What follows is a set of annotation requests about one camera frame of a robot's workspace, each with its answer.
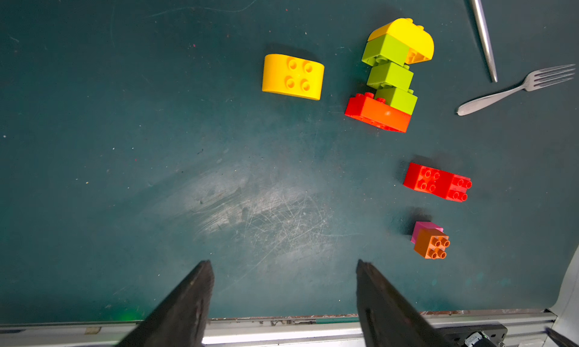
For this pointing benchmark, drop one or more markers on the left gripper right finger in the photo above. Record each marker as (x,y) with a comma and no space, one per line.
(386,317)

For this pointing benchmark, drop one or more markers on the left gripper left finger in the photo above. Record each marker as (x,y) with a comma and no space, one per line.
(181,318)

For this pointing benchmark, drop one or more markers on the orange brick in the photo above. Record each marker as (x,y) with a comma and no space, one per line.
(432,244)

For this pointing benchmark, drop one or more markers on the long red brick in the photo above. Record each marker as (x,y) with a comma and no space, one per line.
(436,182)

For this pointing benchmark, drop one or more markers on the green brick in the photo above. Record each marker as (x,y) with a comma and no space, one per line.
(383,49)
(390,74)
(399,99)

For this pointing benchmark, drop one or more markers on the yellow curved brick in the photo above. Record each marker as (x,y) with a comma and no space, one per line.
(403,29)
(292,76)

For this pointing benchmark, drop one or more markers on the small red brick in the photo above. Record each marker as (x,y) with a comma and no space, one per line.
(375,112)

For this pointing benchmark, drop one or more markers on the pink brick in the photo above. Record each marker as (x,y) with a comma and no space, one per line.
(421,225)

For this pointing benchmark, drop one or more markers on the green table mat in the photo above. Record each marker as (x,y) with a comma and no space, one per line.
(136,141)

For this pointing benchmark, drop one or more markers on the silver metal fork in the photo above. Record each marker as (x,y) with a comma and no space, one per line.
(536,80)

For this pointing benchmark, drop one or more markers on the silver metal spoon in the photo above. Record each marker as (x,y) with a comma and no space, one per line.
(483,31)

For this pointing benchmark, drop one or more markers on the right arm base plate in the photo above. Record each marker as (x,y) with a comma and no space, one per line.
(481,335)

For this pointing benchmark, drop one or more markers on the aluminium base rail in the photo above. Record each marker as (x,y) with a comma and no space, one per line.
(526,329)

